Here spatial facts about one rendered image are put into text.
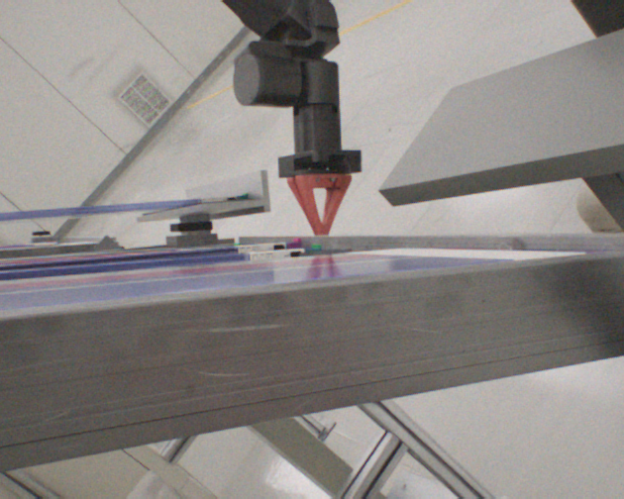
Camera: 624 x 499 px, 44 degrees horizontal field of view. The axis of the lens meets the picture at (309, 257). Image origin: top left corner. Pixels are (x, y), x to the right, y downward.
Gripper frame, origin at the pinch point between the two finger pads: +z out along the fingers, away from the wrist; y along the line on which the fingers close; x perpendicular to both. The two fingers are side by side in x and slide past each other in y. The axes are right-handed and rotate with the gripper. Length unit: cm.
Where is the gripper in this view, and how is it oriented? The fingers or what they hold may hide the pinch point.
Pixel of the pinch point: (321, 230)
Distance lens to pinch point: 91.8
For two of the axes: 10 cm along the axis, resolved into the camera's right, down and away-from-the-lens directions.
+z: 0.4, 10.0, 0.5
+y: 4.5, 0.3, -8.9
